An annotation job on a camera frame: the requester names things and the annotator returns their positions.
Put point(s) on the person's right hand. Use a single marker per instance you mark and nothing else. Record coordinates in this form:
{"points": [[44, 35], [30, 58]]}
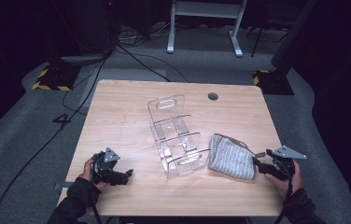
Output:
{"points": [[288, 188]]}

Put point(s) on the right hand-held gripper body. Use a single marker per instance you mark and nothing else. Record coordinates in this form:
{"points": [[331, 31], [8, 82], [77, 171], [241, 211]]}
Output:
{"points": [[285, 165]]}

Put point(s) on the black pole stand striped base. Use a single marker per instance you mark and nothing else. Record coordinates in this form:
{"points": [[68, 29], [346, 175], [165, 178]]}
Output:
{"points": [[276, 81]]}

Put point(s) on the black tripod legs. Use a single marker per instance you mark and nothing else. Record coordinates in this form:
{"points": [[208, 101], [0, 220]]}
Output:
{"points": [[257, 40]]}

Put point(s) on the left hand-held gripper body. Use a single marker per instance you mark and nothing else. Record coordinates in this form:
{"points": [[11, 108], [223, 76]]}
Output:
{"points": [[103, 168]]}

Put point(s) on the grey striped towel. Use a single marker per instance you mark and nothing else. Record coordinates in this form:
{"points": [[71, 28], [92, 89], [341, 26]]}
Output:
{"points": [[231, 157]]}

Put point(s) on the white metal desk frame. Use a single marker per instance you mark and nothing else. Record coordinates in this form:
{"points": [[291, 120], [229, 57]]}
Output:
{"points": [[207, 9]]}

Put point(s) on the person's left hand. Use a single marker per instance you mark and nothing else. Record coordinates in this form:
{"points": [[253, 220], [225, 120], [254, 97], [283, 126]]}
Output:
{"points": [[87, 171]]}

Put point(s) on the black stand with striped base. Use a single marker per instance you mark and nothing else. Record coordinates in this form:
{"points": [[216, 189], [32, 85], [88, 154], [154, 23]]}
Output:
{"points": [[57, 79]]}

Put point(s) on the round black table grommet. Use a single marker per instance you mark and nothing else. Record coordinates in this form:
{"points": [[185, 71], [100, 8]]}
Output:
{"points": [[213, 96]]}

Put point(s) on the clear acrylic divided organizer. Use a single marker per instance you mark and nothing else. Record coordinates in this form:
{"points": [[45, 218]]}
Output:
{"points": [[176, 140]]}

